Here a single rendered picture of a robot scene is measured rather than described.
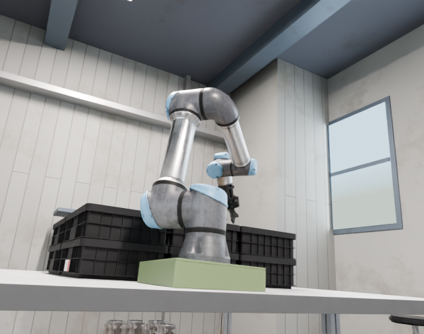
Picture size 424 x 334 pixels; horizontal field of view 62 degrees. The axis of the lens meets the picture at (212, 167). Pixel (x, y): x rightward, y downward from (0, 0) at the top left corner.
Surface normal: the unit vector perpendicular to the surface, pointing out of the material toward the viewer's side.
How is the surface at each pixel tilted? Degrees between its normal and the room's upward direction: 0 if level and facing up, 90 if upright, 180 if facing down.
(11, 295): 90
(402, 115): 90
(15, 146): 90
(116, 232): 90
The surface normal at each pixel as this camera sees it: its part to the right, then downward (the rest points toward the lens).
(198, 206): -0.30, -0.34
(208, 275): 0.49, -0.23
